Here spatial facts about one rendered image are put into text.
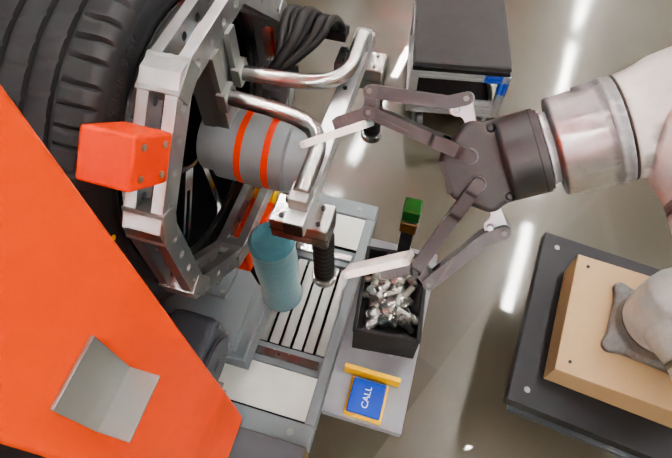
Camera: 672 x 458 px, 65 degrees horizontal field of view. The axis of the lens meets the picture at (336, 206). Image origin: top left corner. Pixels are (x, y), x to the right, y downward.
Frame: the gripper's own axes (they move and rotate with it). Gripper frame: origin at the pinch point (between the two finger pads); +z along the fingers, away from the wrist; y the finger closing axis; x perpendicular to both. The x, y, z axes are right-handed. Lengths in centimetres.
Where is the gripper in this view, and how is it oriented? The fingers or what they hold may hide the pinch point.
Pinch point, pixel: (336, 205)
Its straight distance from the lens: 52.4
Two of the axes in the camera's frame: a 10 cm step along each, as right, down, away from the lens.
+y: -3.0, -9.5, -1.2
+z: -9.1, 2.5, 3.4
